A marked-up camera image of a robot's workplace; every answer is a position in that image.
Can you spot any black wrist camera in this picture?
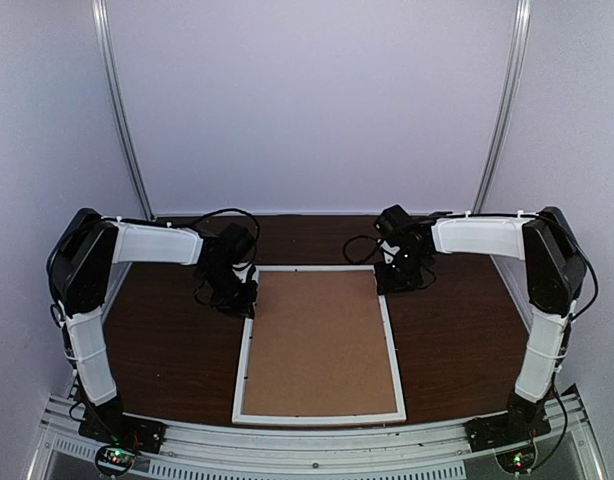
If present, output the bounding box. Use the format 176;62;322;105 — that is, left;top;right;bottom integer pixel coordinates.
374;204;412;238
218;223;255;264

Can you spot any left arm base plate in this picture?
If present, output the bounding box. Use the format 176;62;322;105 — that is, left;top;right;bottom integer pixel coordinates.
78;410;166;454

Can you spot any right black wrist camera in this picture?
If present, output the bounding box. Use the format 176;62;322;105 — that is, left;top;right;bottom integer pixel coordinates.
374;204;412;238

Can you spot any aluminium corner post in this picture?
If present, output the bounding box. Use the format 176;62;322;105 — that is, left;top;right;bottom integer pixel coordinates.
472;0;533;213
91;0;155;220

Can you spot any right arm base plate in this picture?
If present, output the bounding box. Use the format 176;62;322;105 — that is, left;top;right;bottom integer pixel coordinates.
464;413;551;452

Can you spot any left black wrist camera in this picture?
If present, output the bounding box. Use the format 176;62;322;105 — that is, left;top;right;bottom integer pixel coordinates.
218;223;255;264

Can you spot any front aluminium rail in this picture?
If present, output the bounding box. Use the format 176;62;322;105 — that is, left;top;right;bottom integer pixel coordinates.
22;394;609;479

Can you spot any right aluminium corner post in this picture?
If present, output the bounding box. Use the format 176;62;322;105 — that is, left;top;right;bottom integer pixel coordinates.
472;0;533;213

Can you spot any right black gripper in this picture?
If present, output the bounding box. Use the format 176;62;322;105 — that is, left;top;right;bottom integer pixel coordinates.
375;248;429;295

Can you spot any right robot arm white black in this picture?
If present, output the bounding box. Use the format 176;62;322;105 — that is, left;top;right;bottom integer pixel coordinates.
374;205;591;442

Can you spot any left controller board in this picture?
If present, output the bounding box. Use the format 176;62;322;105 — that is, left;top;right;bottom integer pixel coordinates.
94;445;137;476

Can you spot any right controller board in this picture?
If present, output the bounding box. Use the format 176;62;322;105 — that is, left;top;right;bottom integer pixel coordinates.
496;445;537;474

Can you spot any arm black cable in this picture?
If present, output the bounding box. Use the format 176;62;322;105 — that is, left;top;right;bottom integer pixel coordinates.
342;235;383;266
191;207;261;261

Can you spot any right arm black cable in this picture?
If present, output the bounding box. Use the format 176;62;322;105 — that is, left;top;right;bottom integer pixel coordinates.
342;235;383;266

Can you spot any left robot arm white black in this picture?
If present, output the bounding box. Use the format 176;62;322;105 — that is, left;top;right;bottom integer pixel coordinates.
46;208;260;444

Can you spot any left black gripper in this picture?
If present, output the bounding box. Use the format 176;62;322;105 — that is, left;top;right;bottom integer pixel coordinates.
200;264;259;320

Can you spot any controller board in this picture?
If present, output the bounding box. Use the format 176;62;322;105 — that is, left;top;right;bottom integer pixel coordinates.
496;445;537;474
94;445;137;476

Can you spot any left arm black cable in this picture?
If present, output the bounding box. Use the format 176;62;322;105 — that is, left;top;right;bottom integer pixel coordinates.
191;207;261;261

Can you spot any left aluminium corner post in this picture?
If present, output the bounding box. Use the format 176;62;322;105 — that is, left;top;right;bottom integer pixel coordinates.
91;0;155;220

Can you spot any brown fibreboard backing board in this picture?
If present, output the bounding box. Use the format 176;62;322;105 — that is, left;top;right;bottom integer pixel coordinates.
241;269;399;417

